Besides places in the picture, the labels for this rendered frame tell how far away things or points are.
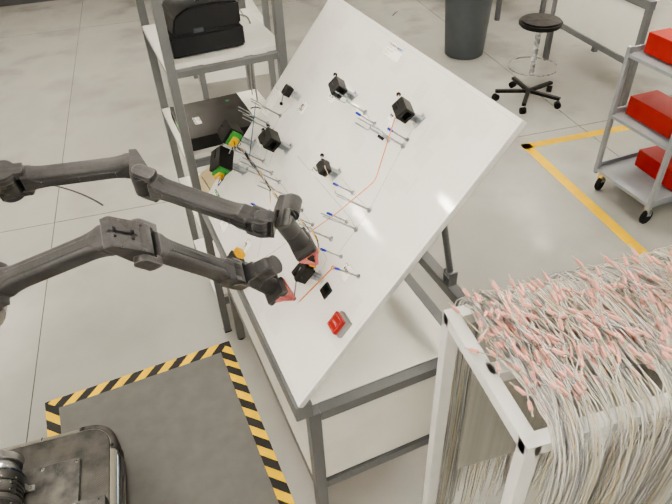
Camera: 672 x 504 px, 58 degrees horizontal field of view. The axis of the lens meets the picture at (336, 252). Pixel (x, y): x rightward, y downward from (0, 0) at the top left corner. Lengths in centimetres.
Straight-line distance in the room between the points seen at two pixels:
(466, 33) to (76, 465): 499
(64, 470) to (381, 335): 135
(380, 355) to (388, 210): 54
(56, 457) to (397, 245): 170
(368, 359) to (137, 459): 130
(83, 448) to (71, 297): 128
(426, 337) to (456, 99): 83
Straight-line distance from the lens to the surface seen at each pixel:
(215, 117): 281
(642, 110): 414
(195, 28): 252
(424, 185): 169
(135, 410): 309
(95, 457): 270
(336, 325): 172
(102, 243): 139
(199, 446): 289
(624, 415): 120
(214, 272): 163
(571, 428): 114
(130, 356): 333
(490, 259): 371
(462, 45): 625
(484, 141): 162
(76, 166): 192
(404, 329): 213
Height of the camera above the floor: 236
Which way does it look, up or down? 40 degrees down
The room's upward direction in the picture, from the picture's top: 3 degrees counter-clockwise
